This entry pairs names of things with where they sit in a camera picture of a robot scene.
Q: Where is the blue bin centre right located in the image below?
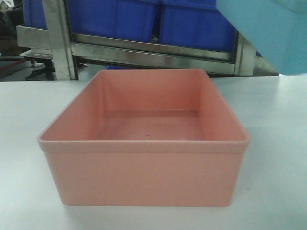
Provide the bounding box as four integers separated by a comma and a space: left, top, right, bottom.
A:
159, 0, 236, 52

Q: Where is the light blue plastic box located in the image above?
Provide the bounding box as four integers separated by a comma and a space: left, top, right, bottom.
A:
216, 0, 307, 75

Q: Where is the blue bin far left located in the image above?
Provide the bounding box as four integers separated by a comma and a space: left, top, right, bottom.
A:
23, 0, 47, 29

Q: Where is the pink plastic box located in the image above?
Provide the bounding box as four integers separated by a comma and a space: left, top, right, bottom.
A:
37, 69, 250, 207

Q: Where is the stainless steel shelf rack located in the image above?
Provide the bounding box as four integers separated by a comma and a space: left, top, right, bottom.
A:
16, 0, 278, 80

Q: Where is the blue bin centre left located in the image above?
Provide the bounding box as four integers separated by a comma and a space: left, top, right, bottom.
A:
67, 0, 161, 42

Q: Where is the blue bin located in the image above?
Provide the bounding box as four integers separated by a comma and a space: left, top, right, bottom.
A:
23, 0, 47, 29
67, 0, 161, 42
159, 0, 236, 52

